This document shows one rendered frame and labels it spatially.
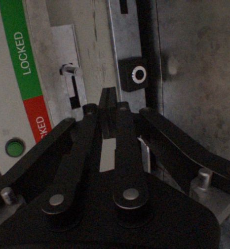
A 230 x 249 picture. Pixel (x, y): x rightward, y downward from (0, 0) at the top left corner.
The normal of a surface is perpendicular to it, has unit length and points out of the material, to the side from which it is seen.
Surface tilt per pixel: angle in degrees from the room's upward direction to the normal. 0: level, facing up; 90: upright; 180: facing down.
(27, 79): 90
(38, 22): 90
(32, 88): 90
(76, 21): 90
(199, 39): 0
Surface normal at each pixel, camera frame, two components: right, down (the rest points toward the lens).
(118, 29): 0.49, 0.30
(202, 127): -0.86, 0.31
